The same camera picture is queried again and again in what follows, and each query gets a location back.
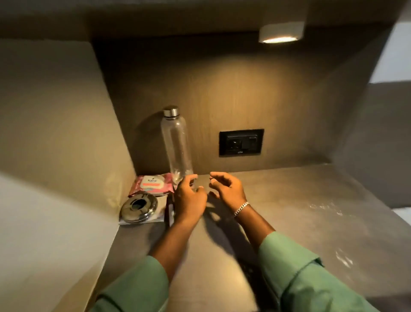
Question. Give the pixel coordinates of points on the person's right hand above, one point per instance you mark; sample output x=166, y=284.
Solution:
x=231, y=192

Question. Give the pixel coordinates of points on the person's left hand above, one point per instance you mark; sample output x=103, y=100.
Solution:
x=188, y=202

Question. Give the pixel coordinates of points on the person's right thumb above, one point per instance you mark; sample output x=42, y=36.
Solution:
x=215, y=193

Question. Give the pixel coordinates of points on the person's left thumb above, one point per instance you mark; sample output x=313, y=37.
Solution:
x=199, y=190

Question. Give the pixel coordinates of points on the person's left forearm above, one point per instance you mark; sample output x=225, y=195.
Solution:
x=151, y=266

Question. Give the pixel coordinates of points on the person's right forearm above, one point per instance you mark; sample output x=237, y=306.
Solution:
x=298, y=266

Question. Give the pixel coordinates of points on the dark slim remote control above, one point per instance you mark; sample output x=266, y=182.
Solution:
x=170, y=210

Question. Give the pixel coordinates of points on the pink wet wipes packet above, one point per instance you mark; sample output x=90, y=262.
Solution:
x=152, y=184

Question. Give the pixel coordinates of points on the clear bottle with steel cap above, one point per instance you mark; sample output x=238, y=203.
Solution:
x=176, y=144

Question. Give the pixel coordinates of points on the round steel ashtray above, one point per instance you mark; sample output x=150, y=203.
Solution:
x=139, y=208

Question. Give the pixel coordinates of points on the white under-shelf spot lamp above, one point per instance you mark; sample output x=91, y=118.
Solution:
x=281, y=32

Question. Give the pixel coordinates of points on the black wall power socket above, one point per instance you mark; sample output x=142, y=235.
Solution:
x=241, y=142

